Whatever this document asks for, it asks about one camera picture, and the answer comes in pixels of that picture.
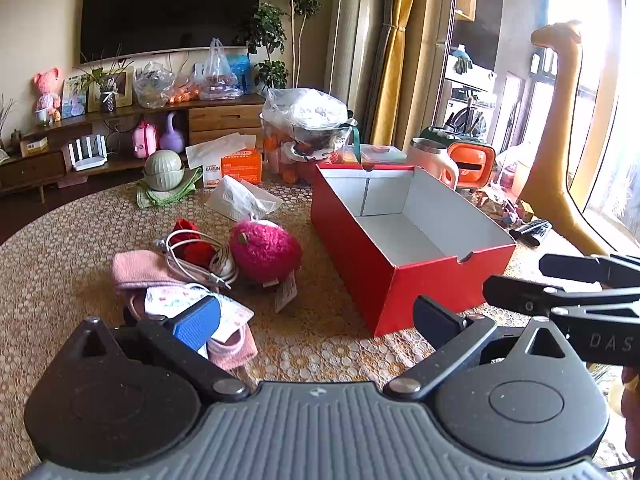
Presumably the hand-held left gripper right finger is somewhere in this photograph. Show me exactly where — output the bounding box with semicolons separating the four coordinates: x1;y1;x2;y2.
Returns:
382;295;583;401

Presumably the clear bead storage box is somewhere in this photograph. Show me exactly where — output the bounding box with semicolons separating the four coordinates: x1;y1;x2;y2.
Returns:
357;144;408;168

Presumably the wooden television cabinet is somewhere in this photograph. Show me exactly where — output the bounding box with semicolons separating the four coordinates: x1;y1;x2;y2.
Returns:
0;94;268;201

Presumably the yellow curtain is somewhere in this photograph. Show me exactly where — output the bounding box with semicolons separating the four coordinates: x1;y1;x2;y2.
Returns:
370;0;426;148

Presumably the black television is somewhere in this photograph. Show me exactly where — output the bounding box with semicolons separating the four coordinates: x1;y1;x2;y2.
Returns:
79;0;265;66

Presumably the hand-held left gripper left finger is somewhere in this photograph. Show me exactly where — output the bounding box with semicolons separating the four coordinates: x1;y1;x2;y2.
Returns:
75;296;251;403

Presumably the white cable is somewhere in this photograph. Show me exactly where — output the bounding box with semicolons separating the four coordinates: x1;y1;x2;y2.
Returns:
155;230;238;291

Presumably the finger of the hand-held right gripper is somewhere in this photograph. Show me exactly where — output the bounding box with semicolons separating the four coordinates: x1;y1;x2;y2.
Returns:
539;254;640;286
482;275;640;318

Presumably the white mug with handle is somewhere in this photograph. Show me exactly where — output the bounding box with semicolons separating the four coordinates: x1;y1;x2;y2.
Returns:
407;137;460;190

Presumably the yellow giraffe toy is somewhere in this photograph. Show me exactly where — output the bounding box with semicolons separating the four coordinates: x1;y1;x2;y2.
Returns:
520;20;613;256

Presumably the patterned face mask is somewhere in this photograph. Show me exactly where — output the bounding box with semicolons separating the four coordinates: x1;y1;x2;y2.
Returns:
144;284;255;342

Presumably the green ceramic bowl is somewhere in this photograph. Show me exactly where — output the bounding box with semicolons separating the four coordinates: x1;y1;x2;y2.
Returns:
143;151;186;192

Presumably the orange carton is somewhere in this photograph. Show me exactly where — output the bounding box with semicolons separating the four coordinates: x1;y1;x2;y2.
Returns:
220;149;263;184

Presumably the pink bear plush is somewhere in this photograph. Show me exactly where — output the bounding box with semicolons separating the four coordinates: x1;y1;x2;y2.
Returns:
32;67;63;126

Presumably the white paper bag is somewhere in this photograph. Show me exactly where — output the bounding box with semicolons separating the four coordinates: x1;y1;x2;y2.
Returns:
185;132;257;162

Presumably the white shopping bag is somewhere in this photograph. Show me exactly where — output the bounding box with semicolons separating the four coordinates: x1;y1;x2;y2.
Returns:
192;37;243;101

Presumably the crumpled clear plastic bag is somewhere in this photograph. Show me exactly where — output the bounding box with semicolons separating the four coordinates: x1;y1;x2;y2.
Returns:
134;61;176;109

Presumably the white washing machine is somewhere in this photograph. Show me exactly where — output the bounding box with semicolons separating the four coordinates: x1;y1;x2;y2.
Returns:
445;67;497;136

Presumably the clear plastic tub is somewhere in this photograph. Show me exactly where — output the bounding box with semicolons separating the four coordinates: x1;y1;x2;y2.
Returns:
260;115;353;186

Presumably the white router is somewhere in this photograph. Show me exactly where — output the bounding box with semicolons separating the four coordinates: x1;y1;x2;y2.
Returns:
62;135;108;171

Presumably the green cloth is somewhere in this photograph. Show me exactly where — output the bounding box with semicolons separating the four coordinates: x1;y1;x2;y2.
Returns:
136;167;203;209

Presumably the tall potted plant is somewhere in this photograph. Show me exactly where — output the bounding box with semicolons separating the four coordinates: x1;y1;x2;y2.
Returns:
245;0;331;96

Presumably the purple vase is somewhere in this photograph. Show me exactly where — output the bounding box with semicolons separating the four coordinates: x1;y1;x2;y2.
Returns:
159;111;186;153

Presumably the red cardboard box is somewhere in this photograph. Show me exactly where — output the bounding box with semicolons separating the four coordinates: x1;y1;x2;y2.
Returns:
310;162;517;338

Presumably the standing air conditioner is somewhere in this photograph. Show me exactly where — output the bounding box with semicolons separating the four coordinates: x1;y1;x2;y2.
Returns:
325;0;396;133

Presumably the wooden photo frame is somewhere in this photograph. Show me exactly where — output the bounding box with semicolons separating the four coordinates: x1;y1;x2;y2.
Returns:
87;66;135;112

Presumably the black remote control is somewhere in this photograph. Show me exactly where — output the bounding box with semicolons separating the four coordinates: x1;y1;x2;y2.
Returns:
509;219;551;237
520;225;553;247

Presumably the small photo frame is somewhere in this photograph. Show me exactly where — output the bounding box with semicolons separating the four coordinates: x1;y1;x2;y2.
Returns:
61;75;91;118

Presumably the pink fleece cloth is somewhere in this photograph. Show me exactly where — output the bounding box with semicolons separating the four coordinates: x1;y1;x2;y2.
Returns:
111;251;258;371

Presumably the pink plush toy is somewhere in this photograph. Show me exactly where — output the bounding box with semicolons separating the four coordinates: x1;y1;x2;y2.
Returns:
229;219;303;313

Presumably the white plastic packet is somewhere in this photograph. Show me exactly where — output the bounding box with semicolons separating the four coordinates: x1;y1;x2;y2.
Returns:
205;175;285;222

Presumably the orange tissue box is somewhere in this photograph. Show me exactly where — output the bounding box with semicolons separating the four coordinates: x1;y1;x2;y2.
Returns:
419;126;497;190

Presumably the small potted grass plant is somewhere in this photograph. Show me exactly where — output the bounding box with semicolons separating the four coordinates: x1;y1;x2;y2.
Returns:
75;47;132;114

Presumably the red cloth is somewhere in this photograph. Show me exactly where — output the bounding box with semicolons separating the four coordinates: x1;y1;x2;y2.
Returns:
172;218;221;268

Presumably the blue packet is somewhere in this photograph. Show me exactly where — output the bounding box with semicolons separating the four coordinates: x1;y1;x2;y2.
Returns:
225;54;252;93

